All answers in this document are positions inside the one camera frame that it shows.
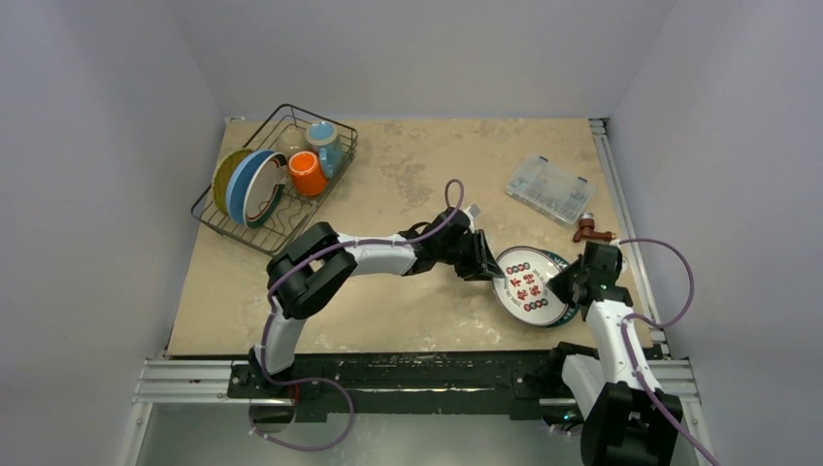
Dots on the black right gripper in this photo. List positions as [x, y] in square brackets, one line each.
[567, 282]

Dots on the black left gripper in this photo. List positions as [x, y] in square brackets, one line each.
[481, 263]

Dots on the white plate with red characters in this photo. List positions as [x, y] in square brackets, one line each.
[523, 290]

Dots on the red translucent cup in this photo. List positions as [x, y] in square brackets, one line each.
[306, 173]

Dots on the blue butterfly mug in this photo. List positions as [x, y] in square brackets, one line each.
[324, 138]

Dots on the striped rim white plate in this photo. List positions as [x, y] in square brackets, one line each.
[265, 191]

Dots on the blue plate with bamboo pattern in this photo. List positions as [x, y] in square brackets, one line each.
[240, 181]

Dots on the round woven bamboo mat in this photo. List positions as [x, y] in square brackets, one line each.
[223, 172]

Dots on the green rim lettered plate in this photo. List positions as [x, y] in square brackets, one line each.
[570, 312]

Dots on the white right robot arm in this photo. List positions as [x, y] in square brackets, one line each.
[628, 418]

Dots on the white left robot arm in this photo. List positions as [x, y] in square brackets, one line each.
[310, 271]

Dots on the brown pipe fitting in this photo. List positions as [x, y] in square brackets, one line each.
[587, 231]

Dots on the clear plastic screw box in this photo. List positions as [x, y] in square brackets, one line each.
[550, 190]

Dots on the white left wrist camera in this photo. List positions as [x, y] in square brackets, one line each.
[472, 212]

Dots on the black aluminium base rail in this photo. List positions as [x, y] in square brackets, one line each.
[519, 384]

